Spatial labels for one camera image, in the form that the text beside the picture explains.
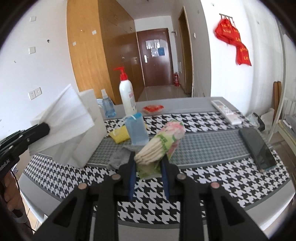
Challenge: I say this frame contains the grey sock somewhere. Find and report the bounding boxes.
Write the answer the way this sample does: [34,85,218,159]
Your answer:
[107,146,137,170]

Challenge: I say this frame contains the yellow ribbed sponge cloth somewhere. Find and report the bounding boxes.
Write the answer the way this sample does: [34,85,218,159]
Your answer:
[109,125,130,144]

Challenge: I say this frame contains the blue face mask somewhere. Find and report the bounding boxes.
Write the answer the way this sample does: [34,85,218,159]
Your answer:
[116,112,149,146]

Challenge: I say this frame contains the person's left hand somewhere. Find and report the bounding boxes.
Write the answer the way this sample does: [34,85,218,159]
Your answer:
[4,173,23,211]

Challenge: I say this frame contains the white styrofoam box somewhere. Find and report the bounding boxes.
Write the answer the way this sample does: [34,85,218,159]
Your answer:
[40,89,107,169]

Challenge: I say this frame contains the black smartphone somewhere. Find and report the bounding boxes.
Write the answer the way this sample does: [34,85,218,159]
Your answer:
[238,128,277,173]

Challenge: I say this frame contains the houndstooth table runner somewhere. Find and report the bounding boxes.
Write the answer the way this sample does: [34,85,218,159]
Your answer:
[19,112,295,226]

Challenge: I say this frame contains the blue spray bottle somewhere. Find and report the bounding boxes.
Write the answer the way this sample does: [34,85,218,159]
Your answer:
[101,89,116,118]

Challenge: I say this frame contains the white remote control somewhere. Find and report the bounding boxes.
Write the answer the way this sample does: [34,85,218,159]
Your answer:
[211,100,242,126]

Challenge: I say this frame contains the white pump lotion bottle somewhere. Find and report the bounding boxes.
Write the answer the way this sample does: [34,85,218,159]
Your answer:
[114,66,137,115]

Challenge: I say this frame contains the red snack packet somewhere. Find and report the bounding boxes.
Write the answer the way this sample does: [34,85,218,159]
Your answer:
[142,105,164,114]

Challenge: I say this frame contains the wooden wardrobe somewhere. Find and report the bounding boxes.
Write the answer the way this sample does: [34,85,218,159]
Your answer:
[66,0,144,104]

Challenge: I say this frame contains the red fire extinguisher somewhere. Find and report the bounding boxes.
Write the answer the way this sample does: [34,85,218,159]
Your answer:
[174,72,180,86]

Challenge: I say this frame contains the dark brown entrance door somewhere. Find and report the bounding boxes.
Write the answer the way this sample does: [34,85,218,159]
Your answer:
[137,28,174,87]

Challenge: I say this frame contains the red hanging banners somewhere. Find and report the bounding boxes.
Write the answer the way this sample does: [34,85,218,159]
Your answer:
[214,18,252,66]

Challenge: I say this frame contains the white wall socket pair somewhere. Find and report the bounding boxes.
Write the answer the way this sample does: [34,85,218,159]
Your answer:
[28,87,42,100]

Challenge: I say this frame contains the white wall switch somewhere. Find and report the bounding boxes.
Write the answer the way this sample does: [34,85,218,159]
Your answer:
[29,47,36,54]

